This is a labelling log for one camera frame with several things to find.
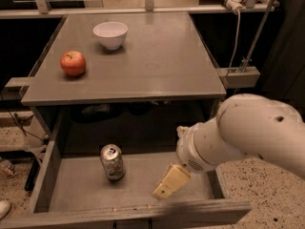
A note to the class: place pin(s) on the grey bracket block right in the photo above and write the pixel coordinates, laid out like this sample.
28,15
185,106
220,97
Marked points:
236,79

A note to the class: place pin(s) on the dark cabinet right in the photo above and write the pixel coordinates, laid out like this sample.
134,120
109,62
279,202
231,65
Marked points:
283,74

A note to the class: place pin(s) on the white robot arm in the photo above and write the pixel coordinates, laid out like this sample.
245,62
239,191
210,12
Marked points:
244,125

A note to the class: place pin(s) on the white ceramic bowl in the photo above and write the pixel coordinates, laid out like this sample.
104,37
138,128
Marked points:
111,35

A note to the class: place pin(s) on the grey counter cabinet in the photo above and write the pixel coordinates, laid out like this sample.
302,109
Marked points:
163,58

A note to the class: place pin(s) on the silver 7up soda can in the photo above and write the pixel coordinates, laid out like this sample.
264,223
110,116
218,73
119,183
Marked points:
112,161

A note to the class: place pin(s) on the red apple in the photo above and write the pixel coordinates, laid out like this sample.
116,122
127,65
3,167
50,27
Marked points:
73,63

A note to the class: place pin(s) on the open grey drawer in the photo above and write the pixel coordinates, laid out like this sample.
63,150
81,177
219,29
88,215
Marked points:
73,192

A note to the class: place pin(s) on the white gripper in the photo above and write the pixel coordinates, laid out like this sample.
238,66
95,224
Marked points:
188,150

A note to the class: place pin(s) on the metal diagonal rod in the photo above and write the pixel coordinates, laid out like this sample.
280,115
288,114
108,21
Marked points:
245,62

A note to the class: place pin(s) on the plastic bottle on floor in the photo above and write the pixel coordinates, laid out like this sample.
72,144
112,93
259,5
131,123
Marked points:
7,167

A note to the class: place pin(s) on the white shoe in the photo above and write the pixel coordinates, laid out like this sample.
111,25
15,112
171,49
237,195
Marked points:
5,206

